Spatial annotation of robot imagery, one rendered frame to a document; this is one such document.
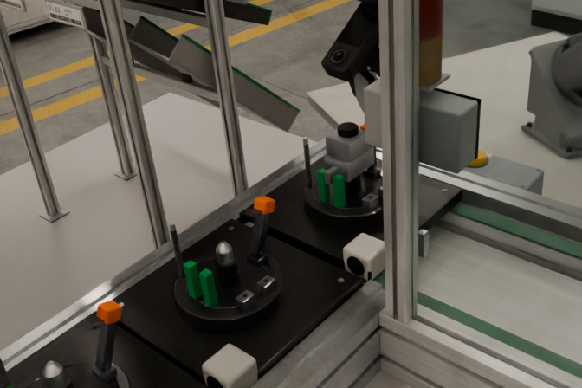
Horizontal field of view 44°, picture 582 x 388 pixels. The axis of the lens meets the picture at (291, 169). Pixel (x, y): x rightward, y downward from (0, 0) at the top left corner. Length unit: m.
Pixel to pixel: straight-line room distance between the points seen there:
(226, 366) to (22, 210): 0.71
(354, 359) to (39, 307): 0.51
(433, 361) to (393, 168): 0.25
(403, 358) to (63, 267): 0.59
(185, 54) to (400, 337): 0.50
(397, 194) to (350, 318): 0.20
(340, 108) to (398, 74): 0.89
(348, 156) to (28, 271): 0.57
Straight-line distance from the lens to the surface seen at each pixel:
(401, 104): 0.73
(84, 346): 0.92
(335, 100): 1.64
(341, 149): 1.01
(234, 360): 0.83
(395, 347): 0.93
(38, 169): 1.33
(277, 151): 1.45
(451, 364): 0.89
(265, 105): 1.20
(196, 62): 1.10
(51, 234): 1.34
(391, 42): 0.72
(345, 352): 0.88
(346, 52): 0.97
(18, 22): 5.08
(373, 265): 0.95
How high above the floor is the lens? 1.57
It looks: 31 degrees down
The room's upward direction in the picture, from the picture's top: 6 degrees counter-clockwise
